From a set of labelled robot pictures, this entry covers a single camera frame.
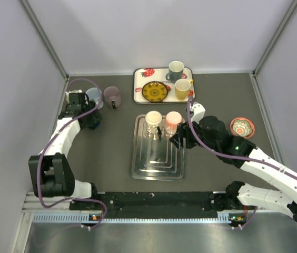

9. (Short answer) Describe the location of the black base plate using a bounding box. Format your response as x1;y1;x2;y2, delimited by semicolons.
68;191;244;219

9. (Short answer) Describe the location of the strawberry pattern white tray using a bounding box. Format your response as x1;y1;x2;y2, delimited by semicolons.
133;67;187;104

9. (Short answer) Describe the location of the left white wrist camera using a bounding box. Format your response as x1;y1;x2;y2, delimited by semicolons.
65;90;83;96

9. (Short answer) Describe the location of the grey slotted cable duct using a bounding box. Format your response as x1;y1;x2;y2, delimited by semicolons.
32;212;246;225

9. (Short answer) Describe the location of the yellow mug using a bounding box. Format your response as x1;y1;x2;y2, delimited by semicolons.
175;79;194;101

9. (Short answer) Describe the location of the mauve purple mug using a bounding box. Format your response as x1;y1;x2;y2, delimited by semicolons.
103;86;122;109

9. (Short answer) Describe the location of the cream white mug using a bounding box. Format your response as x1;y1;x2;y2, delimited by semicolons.
145;111;163;140

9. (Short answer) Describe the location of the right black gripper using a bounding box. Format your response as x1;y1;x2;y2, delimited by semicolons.
170;116;219;153

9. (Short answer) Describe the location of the pink patterned bowl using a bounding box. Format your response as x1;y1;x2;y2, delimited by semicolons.
230;117;255;139

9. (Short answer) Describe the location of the grey green mug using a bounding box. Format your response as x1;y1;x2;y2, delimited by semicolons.
165;61;184;83

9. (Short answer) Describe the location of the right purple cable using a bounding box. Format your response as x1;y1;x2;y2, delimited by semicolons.
186;95;297;193

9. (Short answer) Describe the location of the silver metal tray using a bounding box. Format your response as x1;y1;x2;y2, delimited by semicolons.
131;114;186;181

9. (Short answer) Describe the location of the pink mug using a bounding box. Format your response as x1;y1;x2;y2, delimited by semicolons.
165;111;183;138

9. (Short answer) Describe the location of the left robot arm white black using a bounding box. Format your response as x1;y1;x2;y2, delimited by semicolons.
28;91;102;209

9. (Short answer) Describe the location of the light blue mug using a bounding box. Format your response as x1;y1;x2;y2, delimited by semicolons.
85;87;104;109

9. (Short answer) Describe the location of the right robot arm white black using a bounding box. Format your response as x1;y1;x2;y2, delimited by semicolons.
170;116;297;222

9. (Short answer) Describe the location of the yellow patterned plate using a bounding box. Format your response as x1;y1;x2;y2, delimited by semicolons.
142;81;169;103

